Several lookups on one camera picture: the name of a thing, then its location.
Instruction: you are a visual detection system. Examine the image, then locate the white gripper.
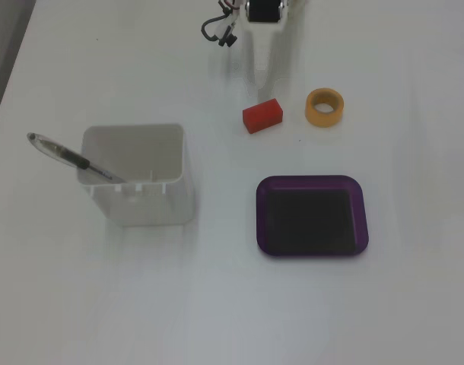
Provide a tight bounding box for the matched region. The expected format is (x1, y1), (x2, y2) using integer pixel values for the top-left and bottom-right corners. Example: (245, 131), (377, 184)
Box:
(243, 0), (291, 100)

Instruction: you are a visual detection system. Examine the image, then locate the red cube block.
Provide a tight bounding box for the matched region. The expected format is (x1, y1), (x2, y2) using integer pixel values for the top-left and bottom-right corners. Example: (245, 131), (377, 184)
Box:
(242, 98), (284, 135)

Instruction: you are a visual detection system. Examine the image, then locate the yellow tape roll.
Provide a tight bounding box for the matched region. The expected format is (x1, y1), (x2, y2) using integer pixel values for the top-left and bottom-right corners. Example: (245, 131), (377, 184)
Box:
(304, 87), (345, 127)

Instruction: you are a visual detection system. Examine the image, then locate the purple metal tray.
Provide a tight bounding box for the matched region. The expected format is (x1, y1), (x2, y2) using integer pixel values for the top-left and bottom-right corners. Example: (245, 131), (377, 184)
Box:
(256, 174), (370, 261)

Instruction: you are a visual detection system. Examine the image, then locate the white plastic pen holder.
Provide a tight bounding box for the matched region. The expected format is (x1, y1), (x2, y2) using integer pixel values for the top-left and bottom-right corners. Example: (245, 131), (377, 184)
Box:
(76, 123), (197, 228)

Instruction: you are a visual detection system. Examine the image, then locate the black ballpoint pen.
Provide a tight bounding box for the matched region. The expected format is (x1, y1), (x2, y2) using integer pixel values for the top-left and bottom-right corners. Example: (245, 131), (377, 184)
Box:
(26, 132), (129, 184)

